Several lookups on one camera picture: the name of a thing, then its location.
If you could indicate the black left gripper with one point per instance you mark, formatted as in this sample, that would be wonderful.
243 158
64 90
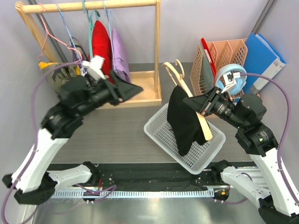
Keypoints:
124 89

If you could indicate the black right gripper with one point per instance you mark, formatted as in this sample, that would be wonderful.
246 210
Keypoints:
202 103

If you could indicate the black trousers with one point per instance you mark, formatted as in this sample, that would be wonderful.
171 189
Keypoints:
184 122

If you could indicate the beige wooden hanger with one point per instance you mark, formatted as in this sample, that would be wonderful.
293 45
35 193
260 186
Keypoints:
180 77

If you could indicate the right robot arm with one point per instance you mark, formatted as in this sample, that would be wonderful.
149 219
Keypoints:
275 204

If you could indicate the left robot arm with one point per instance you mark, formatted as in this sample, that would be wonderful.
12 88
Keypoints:
33 184

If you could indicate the teal plastic hanger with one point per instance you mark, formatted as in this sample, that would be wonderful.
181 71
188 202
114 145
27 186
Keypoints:
91 26

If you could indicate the wooden clothes rack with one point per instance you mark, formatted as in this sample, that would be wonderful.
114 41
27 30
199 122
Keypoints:
148 80

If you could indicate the light blue headphones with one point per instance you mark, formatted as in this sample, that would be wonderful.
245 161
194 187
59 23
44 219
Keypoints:
219 82

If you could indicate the white plastic mesh basket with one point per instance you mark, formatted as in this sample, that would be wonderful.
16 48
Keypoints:
198 158

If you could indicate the red garment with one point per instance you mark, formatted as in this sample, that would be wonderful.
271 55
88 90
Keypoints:
101 46

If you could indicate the peach plastic file organizer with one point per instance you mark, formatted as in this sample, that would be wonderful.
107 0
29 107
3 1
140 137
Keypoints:
223 53

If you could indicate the red folder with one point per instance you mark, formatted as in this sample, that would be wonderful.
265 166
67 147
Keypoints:
209 56

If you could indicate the camouflage garment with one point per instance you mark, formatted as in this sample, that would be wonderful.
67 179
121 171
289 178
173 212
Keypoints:
57 78

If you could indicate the blue binder folder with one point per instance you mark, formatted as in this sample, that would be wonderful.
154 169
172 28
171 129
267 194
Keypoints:
261 57

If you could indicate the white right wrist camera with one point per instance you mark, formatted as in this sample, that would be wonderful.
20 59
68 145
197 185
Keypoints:
231 80

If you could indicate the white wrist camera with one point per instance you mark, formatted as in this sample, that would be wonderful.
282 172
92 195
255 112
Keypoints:
94 67
231 80

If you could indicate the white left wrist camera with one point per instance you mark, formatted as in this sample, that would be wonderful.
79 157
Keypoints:
94 67

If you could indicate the light blue wire hanger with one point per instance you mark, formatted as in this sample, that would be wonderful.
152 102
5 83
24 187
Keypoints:
110 33

